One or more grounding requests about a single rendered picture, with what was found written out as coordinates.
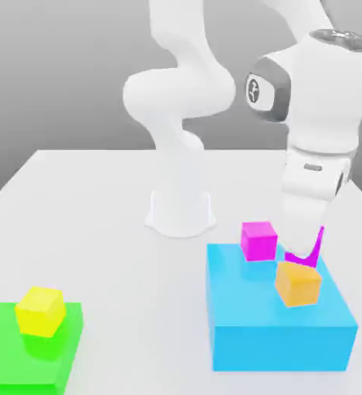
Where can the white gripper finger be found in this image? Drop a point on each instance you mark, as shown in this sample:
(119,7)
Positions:
(302,225)

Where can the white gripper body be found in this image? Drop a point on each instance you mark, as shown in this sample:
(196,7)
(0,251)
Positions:
(310,182)

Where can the small magenta cube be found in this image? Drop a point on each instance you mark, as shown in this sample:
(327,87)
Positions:
(317,247)
(258,242)

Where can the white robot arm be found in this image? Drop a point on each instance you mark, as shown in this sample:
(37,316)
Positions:
(177,92)

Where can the small orange cube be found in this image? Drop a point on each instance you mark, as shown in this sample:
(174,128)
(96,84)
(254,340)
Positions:
(297,285)

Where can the small yellow cube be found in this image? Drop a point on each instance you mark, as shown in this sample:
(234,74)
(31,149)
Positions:
(40,311)

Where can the large blue box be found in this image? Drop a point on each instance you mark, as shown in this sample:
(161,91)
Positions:
(279,336)

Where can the large green box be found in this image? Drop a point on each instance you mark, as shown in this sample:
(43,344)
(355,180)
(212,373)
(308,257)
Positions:
(20,364)

